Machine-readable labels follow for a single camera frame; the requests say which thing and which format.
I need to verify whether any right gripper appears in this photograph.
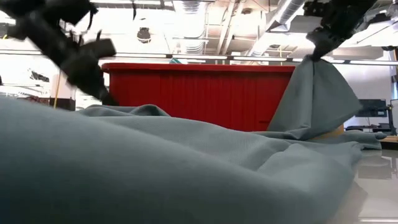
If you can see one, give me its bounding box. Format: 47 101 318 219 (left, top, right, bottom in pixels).
305 12 361 62

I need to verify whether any ceiling light rail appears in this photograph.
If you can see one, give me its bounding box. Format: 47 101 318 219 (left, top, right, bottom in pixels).
0 49 398 67

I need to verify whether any yellow cable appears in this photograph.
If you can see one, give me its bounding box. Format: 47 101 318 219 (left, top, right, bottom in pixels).
52 70 62 110

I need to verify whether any black computer monitor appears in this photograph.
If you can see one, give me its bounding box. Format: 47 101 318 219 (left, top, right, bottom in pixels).
357 98 388 118

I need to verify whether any black ceiling camera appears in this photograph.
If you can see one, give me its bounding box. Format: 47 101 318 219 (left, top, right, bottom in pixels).
136 27 152 44

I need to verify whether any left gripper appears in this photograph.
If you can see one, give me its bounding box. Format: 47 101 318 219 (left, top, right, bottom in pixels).
58 42 119 107

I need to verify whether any orange spray bottle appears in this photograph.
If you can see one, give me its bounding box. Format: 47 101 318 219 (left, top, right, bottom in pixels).
313 123 345 140

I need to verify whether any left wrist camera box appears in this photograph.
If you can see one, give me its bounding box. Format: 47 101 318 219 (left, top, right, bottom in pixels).
81 38 118 59

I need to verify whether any grey-teal shirt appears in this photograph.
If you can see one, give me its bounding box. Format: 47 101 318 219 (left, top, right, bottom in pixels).
0 55 388 224

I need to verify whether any silver ceiling duct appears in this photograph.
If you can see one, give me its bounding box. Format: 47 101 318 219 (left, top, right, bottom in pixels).
245 0 308 58

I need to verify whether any light wooden desk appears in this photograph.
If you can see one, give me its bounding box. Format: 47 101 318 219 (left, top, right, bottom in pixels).
379 135 398 151

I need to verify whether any red plastic bin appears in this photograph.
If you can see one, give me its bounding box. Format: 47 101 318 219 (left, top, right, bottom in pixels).
101 62 297 133

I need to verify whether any corrugated ceiling duct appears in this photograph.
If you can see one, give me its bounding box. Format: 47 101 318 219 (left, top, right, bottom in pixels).
172 0 208 56

